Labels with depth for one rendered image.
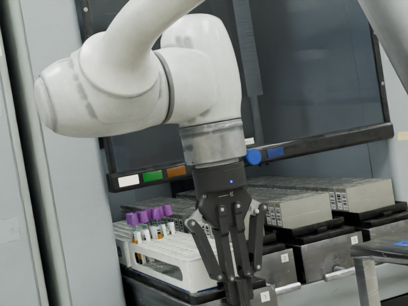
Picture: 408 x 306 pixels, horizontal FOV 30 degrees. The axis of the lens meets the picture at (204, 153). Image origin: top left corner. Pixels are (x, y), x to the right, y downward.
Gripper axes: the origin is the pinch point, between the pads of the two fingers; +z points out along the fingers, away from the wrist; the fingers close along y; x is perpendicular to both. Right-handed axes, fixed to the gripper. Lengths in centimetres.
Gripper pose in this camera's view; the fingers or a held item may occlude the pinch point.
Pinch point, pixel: (240, 302)
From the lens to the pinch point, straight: 111.7
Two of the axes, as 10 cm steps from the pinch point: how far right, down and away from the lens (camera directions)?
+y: -9.0, 1.7, -3.9
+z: 1.7, 9.8, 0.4
